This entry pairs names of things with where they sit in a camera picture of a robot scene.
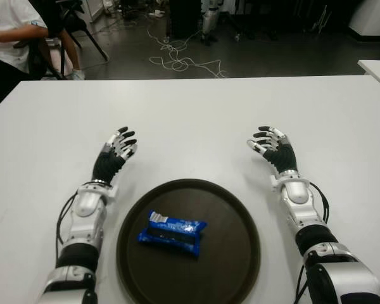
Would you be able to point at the black cabinet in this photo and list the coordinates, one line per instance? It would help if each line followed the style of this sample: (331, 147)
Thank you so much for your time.
(183, 19)

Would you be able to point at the blue Oreo cookie pack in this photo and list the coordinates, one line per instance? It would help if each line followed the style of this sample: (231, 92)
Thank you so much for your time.
(174, 231)

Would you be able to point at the white pedestal with black base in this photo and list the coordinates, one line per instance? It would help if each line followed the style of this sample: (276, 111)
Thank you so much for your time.
(373, 16)

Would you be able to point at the grey folded metal frame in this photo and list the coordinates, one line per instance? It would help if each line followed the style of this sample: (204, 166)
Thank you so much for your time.
(321, 22)

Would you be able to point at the black chair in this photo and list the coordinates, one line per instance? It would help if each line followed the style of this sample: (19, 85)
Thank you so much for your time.
(68, 22)

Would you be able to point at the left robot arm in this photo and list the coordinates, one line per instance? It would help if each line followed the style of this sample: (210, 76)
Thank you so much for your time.
(85, 209)

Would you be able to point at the silver humanoid robot legs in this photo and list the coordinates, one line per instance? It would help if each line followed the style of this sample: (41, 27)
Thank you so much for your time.
(209, 19)

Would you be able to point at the white cupboard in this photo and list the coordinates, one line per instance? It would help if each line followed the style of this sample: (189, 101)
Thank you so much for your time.
(93, 9)

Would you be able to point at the seated person in white shirt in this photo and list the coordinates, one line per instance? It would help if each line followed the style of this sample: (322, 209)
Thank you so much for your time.
(6, 25)

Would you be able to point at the white power strip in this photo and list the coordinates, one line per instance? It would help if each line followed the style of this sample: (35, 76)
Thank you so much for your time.
(158, 13)

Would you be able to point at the bare-legged person with white shoes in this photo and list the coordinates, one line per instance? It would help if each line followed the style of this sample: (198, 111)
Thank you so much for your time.
(72, 50)

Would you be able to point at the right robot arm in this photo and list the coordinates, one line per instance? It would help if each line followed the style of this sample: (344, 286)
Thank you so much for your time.
(299, 196)

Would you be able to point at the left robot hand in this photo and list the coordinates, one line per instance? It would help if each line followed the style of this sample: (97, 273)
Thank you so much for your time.
(109, 164)

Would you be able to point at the round dark brown tray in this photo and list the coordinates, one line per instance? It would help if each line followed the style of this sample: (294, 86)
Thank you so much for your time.
(228, 253)

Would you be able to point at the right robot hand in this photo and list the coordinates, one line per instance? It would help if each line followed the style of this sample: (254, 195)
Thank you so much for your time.
(285, 156)

